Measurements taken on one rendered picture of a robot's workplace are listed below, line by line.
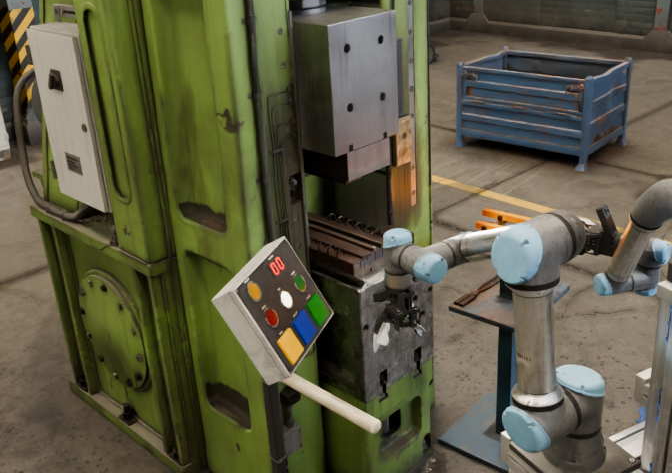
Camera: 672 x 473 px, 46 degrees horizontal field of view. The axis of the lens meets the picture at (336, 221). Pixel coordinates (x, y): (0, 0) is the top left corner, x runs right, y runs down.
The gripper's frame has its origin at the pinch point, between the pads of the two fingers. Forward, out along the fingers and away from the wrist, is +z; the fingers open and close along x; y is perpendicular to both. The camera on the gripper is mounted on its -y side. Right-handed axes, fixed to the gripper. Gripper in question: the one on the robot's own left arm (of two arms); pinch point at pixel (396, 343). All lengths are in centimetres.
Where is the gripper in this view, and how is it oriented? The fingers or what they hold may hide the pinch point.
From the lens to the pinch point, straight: 224.7
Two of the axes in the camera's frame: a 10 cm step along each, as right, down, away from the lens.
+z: 0.6, 9.2, 4.0
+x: 8.8, -2.3, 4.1
